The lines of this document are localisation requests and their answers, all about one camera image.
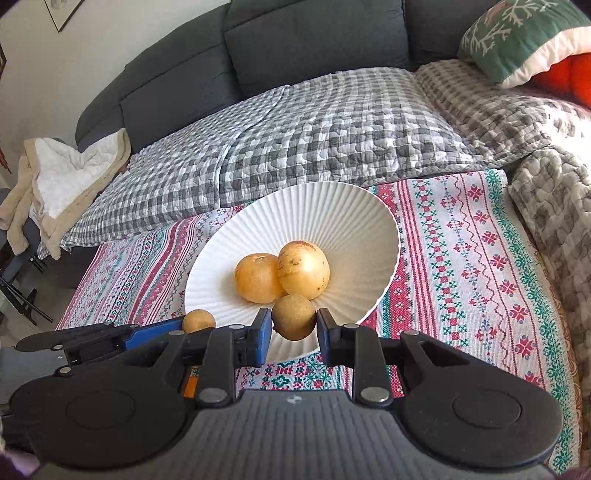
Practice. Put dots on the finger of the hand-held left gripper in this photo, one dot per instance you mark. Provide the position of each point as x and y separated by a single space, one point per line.
152 333
99 356

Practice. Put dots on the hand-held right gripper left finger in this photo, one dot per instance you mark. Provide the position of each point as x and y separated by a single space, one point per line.
262 337

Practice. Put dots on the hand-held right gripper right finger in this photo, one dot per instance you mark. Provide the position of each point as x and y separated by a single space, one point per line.
324 337

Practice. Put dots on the small brown round fruit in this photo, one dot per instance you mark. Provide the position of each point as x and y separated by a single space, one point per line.
294 321
199 321

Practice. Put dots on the white ribbed plate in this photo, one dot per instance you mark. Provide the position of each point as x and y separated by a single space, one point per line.
341 240

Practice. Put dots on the yellow spotted round fruit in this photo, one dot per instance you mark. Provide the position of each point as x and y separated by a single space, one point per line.
305 271

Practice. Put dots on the patterned woven tablecloth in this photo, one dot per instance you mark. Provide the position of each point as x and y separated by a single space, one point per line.
461 277

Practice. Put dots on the beige and white blanket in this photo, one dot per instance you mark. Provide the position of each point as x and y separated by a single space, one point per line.
60 180

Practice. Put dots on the grey checked quilt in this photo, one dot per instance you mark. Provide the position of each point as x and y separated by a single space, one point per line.
300 138

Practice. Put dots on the beige checked quilt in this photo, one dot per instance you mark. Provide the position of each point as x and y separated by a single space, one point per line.
531 134

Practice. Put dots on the dark grey sofa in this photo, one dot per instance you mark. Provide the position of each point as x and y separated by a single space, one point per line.
300 41

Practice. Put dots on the green patterned pillow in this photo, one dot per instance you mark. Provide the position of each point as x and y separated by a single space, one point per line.
512 41

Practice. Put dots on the orange cushion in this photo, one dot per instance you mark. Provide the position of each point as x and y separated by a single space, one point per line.
565 76

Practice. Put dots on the black metal frame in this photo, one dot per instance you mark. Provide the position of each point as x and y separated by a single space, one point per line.
21 277

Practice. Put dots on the framed wall picture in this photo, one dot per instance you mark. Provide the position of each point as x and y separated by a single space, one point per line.
64 11

